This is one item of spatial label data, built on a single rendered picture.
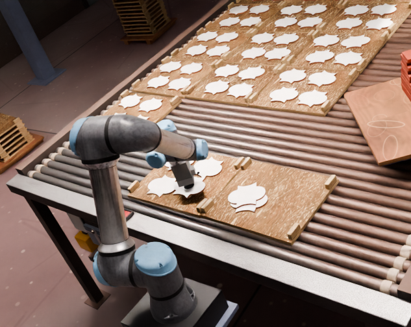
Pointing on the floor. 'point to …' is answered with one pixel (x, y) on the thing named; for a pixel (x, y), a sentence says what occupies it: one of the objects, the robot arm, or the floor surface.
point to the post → (28, 43)
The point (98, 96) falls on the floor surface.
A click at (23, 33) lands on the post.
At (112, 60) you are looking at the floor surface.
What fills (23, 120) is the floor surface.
